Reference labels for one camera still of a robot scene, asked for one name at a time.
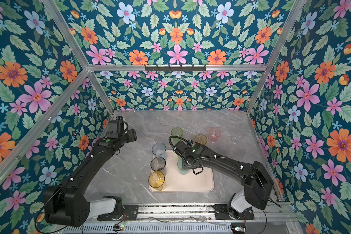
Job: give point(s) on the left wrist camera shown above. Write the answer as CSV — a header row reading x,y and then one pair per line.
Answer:
x,y
116,128

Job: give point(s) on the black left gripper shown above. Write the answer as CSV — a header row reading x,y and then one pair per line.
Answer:
x,y
131,133

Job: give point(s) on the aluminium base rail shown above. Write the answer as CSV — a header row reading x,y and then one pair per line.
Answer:
x,y
203,212

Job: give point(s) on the beige plastic tray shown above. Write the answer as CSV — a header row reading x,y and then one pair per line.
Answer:
x,y
177,183

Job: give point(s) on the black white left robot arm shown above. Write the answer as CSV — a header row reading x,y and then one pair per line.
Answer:
x,y
66,205

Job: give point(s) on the grey tall glass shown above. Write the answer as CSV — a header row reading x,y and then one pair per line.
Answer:
x,y
158,164

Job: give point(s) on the teal short glass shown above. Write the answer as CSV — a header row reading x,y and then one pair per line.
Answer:
x,y
180,167

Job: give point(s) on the green short glass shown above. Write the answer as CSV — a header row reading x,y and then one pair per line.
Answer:
x,y
176,133

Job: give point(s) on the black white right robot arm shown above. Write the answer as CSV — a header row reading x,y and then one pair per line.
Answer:
x,y
255,179

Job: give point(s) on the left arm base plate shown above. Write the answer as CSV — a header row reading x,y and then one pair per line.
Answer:
x,y
128,213

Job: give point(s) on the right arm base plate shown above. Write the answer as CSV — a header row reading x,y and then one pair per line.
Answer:
x,y
222,212

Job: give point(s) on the metal hook rail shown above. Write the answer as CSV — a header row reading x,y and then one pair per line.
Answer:
x,y
174,68

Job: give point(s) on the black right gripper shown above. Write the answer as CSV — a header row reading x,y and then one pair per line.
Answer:
x,y
184,165

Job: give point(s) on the clear short glass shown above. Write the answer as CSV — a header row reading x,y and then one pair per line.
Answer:
x,y
236,140

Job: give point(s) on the white vented cable duct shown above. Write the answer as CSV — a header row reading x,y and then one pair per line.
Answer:
x,y
151,228

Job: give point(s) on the pink short glass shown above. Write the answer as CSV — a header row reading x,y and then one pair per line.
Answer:
x,y
214,134

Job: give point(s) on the yellow short glass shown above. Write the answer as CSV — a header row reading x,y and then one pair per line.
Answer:
x,y
201,139

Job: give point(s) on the blue tall glass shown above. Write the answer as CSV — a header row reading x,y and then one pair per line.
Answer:
x,y
159,150

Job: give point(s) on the yellow tall glass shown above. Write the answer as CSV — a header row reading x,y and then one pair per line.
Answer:
x,y
156,180

